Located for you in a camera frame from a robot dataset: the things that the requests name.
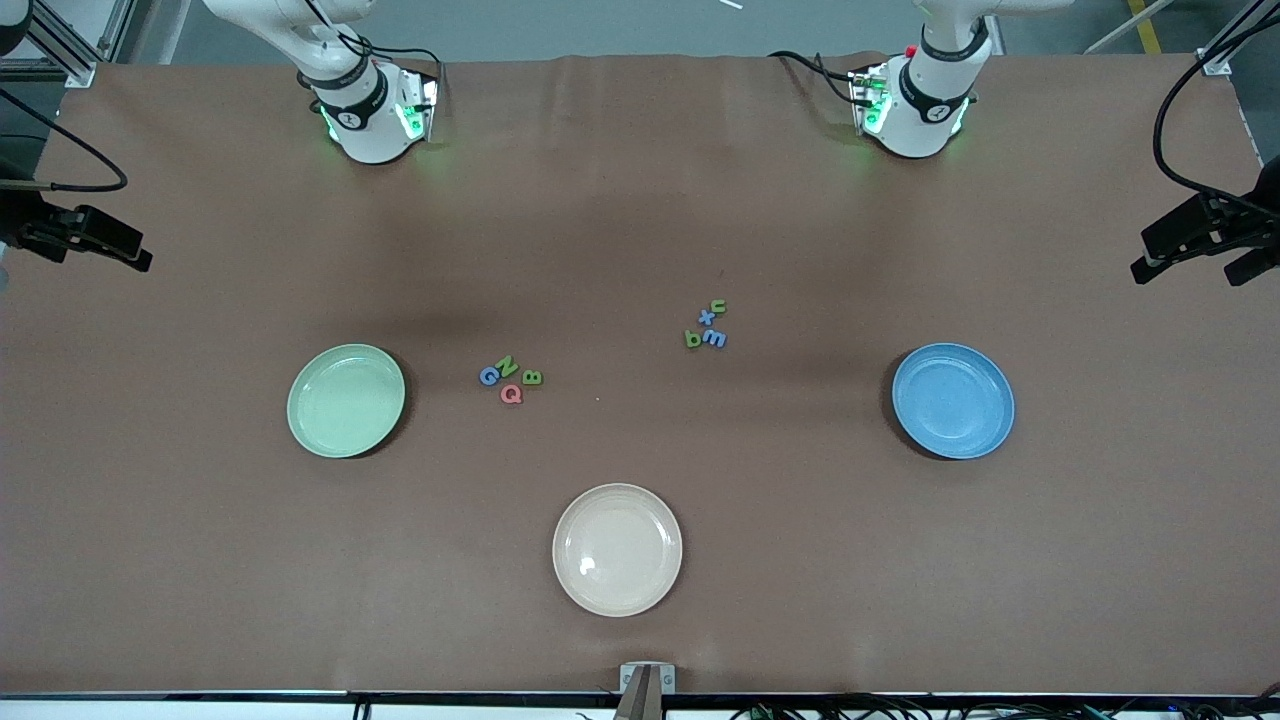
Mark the green plate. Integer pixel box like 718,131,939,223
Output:
287,344,407,460

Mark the blue plate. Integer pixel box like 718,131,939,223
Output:
892,343,1016,461

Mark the brown table mat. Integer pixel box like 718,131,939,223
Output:
0,52,1280,698

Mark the beige plate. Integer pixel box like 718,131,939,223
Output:
552,483,684,618

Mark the aluminium frame post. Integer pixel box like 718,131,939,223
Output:
1198,0,1280,78
0,0,138,90

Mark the black base cable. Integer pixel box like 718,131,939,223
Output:
335,25,444,86
767,49,863,109

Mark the white table rail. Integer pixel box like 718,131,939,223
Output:
0,699,1280,720

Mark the black cable tangle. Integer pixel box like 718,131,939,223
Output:
728,698,1280,720

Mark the metal bracket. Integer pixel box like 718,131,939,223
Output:
619,662,677,694

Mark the tan mounting post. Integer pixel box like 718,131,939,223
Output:
612,667,666,720

